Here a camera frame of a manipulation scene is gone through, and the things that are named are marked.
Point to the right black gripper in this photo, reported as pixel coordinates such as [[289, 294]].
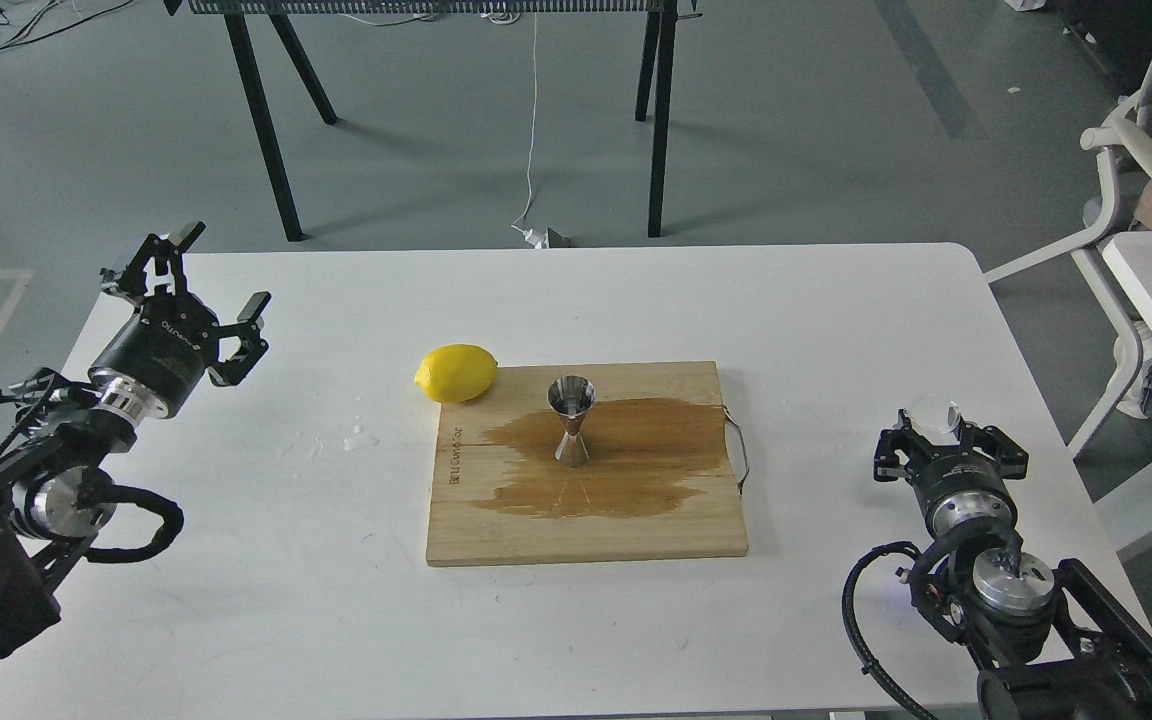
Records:
[[953, 484]]

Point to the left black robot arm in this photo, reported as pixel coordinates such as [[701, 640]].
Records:
[[57, 505]]

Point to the small clear glass cup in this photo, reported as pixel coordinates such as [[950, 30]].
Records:
[[936, 418]]

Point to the white office chair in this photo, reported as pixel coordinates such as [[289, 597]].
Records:
[[1121, 144]]

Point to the yellow lemon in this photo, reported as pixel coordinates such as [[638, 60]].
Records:
[[452, 374]]

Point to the steel double jigger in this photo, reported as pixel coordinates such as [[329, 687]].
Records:
[[571, 397]]

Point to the black metal table frame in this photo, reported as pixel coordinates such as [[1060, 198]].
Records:
[[654, 86]]

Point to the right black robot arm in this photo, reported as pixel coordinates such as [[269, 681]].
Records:
[[1049, 642]]

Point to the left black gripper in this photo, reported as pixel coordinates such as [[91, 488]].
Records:
[[170, 341]]

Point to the wooden cutting board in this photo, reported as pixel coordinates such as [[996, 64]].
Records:
[[659, 483]]

